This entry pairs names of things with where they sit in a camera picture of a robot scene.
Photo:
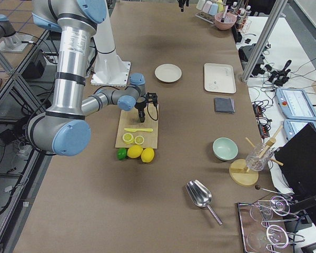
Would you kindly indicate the grey folded cloth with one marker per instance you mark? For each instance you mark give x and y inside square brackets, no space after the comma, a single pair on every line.
[224,105]

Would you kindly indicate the pink bowl with ice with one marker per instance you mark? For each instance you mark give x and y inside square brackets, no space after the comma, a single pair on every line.
[229,21]

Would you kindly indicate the green lime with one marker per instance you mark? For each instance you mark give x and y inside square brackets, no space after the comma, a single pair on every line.
[122,153]

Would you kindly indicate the metal scoop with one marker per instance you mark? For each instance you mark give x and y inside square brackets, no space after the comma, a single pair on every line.
[201,197]

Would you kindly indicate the black metal tray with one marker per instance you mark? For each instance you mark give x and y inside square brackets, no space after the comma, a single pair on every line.
[274,226]

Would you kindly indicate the yellow plastic knife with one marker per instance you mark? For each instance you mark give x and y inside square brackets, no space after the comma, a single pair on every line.
[138,129]

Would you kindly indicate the pink cup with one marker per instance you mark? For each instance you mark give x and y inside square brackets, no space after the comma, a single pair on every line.
[207,6]

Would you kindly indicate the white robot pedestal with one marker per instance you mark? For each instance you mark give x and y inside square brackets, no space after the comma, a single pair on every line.
[109,69]

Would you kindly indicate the yellow lemon near board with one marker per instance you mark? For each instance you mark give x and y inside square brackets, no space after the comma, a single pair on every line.
[134,151]

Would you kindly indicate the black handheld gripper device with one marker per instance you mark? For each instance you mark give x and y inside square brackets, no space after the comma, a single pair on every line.
[279,77]

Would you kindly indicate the beige rectangular tray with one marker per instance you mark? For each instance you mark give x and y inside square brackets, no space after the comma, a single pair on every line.
[219,78]

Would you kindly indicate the white cup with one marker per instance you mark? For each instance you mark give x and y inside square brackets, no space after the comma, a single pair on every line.
[200,4]

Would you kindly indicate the white cup rack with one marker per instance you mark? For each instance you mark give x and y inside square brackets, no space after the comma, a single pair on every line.
[205,16]

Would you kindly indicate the blue teach pendant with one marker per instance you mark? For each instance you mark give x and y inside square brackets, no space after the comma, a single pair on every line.
[292,127]
[295,104]

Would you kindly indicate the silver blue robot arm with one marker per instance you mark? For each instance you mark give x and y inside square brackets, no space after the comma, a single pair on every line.
[62,128]

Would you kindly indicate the light blue cup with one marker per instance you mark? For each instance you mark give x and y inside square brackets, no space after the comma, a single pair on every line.
[213,9]

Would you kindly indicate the wooden cup stand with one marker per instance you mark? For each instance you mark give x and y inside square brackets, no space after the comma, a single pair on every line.
[239,171]

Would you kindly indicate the black monitor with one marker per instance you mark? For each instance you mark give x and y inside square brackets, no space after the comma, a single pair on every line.
[298,156]

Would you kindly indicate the aluminium frame post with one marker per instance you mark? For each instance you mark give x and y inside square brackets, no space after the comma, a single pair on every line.
[263,38]

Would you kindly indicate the round beige plate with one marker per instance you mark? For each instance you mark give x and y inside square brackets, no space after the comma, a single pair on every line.
[168,73]

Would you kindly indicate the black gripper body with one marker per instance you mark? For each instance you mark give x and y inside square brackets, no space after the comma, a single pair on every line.
[140,107]

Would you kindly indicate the crystal glass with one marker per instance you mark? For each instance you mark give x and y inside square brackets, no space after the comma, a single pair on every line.
[256,163]

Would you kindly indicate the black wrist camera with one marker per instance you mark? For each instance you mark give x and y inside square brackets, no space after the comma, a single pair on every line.
[151,98]

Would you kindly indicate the metal muddler stick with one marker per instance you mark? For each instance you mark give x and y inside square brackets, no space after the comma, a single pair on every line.
[224,14]

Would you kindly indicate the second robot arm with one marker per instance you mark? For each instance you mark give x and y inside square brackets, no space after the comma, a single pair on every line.
[12,41]

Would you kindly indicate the yellow cup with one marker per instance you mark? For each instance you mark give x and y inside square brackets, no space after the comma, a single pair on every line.
[220,6]

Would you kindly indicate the lemon slice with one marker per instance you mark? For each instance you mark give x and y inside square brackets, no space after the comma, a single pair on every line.
[139,140]
[128,138]

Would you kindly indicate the mint green bowl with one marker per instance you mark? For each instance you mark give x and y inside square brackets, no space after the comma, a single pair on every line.
[225,149]

